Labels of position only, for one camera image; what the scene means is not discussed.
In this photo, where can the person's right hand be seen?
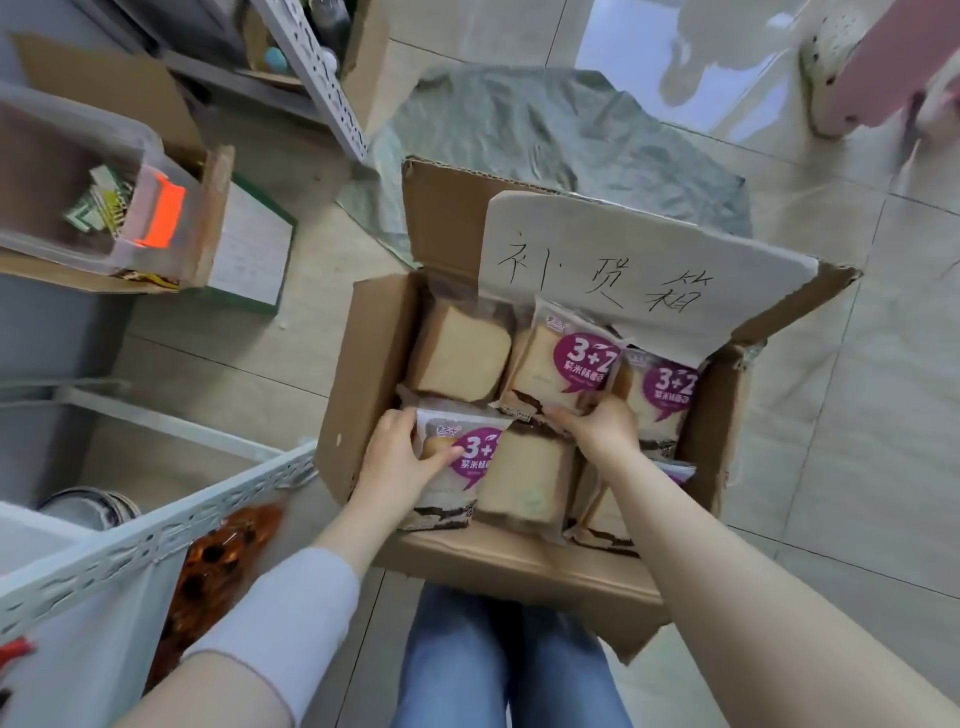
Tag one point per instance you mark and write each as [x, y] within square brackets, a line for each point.
[607, 435]

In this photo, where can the person's left hand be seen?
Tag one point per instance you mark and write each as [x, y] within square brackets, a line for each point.
[394, 472]

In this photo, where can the purple label bread packet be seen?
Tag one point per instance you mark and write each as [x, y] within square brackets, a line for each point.
[480, 465]
[555, 360]

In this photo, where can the pile of bread packets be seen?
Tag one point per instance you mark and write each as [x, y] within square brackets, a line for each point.
[457, 352]

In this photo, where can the brown cardboard box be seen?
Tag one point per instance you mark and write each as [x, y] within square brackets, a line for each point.
[525, 577]

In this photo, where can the white metal shelf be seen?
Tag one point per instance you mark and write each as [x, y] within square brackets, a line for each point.
[150, 536]

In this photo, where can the person's right forearm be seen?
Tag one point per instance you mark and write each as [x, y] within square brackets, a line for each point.
[750, 600]

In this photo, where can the person's left forearm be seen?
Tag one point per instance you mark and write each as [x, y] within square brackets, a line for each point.
[210, 701]

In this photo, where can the person's blue jeans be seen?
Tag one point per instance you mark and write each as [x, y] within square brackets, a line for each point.
[465, 667]

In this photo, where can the white handwritten paper sheet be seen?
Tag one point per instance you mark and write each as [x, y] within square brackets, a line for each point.
[637, 255]

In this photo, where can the white arm sleeve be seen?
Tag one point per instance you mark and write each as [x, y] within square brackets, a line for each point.
[285, 622]

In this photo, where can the orange packet with dark pieces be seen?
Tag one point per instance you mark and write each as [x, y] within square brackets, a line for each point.
[217, 555]

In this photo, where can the green clipboard with paper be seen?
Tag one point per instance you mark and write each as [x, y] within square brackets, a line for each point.
[251, 247]

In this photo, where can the round metal pot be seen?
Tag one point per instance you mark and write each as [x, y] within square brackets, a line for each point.
[90, 506]

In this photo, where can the grey green woven sack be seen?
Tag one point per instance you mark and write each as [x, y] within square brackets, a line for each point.
[540, 127]

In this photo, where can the green yellow sachets bundle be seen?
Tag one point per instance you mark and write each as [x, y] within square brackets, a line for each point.
[101, 202]

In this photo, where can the clear white capped bottle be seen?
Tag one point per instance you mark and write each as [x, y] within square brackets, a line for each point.
[328, 58]

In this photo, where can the cluster of red snack packets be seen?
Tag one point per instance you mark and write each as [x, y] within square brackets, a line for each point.
[13, 651]

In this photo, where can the brown bottle carton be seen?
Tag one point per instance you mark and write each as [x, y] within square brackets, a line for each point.
[367, 52]

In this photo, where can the teal capped bottle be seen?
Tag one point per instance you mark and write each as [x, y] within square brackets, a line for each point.
[274, 60]

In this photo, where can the green plastic bottle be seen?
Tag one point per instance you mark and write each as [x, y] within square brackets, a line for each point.
[330, 19]

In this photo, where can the clear bin with orange latches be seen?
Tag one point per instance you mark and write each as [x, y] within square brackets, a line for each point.
[45, 127]

